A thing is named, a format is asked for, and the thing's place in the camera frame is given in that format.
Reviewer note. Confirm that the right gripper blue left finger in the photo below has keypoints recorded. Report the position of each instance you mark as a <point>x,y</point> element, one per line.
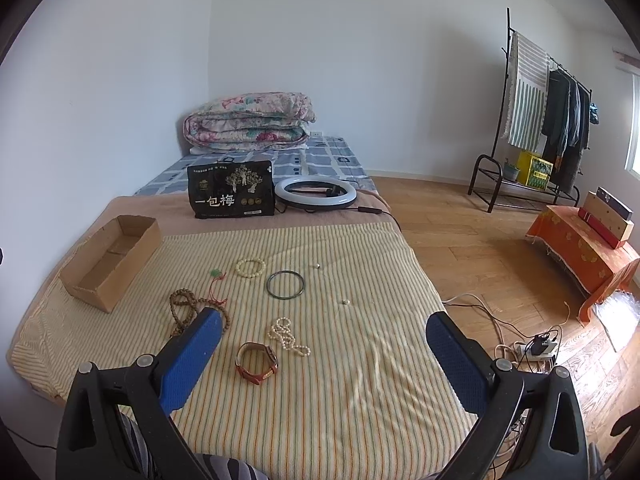
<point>183,359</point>

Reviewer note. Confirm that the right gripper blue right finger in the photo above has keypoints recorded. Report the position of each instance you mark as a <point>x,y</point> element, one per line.
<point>465,363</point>

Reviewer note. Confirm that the brown leather strap watch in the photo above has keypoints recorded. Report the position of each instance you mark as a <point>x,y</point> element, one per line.
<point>256,362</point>

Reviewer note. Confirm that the white power strip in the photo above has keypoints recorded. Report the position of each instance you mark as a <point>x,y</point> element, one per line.
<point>540,349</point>

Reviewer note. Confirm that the open cardboard box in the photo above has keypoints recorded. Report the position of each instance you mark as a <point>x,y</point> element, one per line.
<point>106,263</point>

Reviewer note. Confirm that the yellow striped blanket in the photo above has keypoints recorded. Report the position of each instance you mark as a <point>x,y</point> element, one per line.
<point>358,394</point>

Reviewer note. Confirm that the brown bed blanket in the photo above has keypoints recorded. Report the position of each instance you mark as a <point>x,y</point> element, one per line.
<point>175,217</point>

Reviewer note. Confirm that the orange cloth covered table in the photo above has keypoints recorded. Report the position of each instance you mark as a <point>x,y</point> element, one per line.
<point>599,268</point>

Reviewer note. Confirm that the black snack bag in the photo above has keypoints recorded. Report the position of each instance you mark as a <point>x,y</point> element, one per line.
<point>231,190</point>

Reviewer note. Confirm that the black clothes rack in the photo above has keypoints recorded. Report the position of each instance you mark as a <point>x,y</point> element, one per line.
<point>488,182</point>

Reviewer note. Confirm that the stacked gift boxes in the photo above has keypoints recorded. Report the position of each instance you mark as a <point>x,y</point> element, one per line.
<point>605,221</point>

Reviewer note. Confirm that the yellow box on rack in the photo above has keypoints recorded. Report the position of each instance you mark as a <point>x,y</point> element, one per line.
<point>533,171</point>

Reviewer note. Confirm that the blue checked bed sheet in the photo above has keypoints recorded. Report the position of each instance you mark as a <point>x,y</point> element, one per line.
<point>320,156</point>

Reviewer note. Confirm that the folded floral quilt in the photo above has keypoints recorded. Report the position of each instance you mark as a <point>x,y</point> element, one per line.
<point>249,121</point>

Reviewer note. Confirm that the dark hanging clothes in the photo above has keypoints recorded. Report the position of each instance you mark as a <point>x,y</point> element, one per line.
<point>566,128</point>

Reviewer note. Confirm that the striped hanging towel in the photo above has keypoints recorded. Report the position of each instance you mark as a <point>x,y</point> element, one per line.
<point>526,93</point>

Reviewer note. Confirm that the white ring light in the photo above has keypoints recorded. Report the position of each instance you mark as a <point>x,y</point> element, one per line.
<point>315,193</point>

